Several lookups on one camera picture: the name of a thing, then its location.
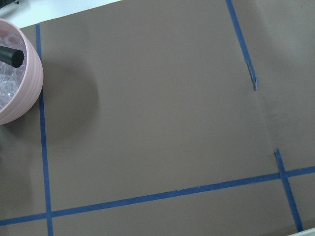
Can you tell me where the pink bowl with ice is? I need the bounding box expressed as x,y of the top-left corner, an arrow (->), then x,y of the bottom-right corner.
0,19 -> 43,125

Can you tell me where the white bear tray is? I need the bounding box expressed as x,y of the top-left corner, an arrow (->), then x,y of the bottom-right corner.
295,228 -> 315,236

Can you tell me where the metal muddler rod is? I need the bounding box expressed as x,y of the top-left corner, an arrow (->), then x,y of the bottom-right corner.
0,46 -> 25,68

